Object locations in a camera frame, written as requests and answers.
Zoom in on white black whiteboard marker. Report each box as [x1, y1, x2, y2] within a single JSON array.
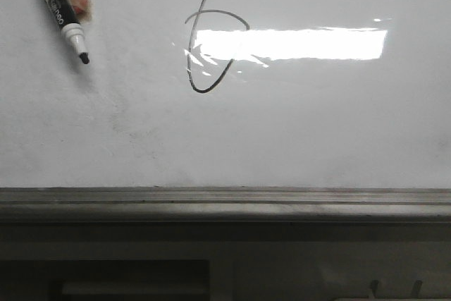
[[45, 0, 90, 65]]

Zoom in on white whiteboard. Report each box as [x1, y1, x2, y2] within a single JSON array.
[[1, 0, 450, 188]]

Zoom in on aluminium whiteboard tray frame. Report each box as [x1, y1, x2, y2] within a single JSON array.
[[1, 187, 450, 223]]

